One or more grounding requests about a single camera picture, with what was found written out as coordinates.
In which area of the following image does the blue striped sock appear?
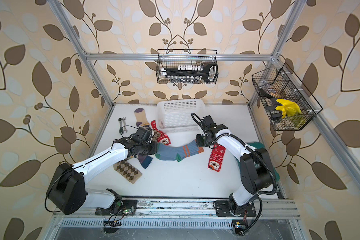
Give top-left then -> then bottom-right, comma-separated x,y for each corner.
155,143 -> 183,162
176,140 -> 204,162

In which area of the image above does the red christmas sock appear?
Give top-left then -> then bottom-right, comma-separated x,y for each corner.
208,144 -> 226,172
151,120 -> 171,146

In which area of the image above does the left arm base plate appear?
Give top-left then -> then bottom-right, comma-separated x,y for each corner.
95,200 -> 138,216

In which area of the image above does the brown argyle sock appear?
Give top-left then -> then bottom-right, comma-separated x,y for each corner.
152,130 -> 160,142
113,160 -> 142,184

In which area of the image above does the beige purple sock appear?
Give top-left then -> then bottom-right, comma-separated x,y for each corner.
129,155 -> 153,169
134,108 -> 151,128

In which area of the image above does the silver wrench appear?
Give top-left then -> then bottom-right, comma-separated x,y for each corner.
122,118 -> 128,133

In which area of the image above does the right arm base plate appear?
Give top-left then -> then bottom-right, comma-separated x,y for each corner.
213,200 -> 257,217

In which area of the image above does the right black wire basket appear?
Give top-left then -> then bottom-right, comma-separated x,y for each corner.
252,63 -> 323,131

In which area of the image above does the green plastic tool case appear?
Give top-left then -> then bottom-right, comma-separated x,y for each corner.
236,142 -> 280,185

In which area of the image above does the green handled ratchet wrench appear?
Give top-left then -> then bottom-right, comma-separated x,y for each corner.
118,118 -> 125,135

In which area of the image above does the black wire basket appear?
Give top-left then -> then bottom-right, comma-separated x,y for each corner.
252,63 -> 323,131
156,49 -> 219,84

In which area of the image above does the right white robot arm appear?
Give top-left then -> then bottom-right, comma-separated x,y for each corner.
191,113 -> 277,208

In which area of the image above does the black socket set holder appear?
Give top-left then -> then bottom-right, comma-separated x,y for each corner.
158,62 -> 219,84

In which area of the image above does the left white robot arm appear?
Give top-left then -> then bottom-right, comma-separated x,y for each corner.
46,127 -> 158,215

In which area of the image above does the yellow rubber glove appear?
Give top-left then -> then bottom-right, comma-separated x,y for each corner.
275,99 -> 302,119

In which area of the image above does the back black wire basket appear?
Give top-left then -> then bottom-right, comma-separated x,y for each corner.
156,49 -> 219,84

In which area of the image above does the black tool in basket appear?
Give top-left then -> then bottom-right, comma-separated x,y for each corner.
260,88 -> 283,123

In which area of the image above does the white plastic basket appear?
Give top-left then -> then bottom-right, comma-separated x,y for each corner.
156,99 -> 205,134

